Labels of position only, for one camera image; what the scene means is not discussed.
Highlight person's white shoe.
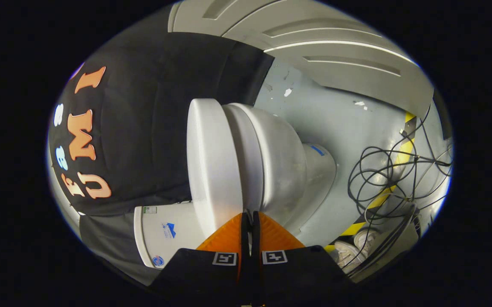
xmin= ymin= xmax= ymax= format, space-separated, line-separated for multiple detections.
xmin=333 ymin=240 xmax=368 ymax=269
xmin=354 ymin=228 xmax=381 ymax=252

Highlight white toilet lid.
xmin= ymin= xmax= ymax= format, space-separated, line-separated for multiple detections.
xmin=186 ymin=98 xmax=246 ymax=237

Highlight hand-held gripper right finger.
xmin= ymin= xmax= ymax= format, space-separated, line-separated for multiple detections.
xmin=251 ymin=211 xmax=354 ymax=307

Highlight white panelled door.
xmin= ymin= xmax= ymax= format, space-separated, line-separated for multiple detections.
xmin=168 ymin=0 xmax=435 ymax=119

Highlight tangle of black cables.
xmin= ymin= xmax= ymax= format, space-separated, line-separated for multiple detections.
xmin=347 ymin=104 xmax=454 ymax=273

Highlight white toilet seat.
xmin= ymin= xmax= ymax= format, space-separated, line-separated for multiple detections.
xmin=223 ymin=102 xmax=266 ymax=214

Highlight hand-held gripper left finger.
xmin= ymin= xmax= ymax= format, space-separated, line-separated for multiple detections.
xmin=149 ymin=212 xmax=252 ymax=307

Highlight white toilet body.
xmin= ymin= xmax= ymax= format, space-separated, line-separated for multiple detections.
xmin=134 ymin=104 xmax=337 ymax=270

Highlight black backdrop cloth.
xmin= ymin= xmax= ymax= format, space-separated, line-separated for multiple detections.
xmin=48 ymin=32 xmax=275 ymax=287

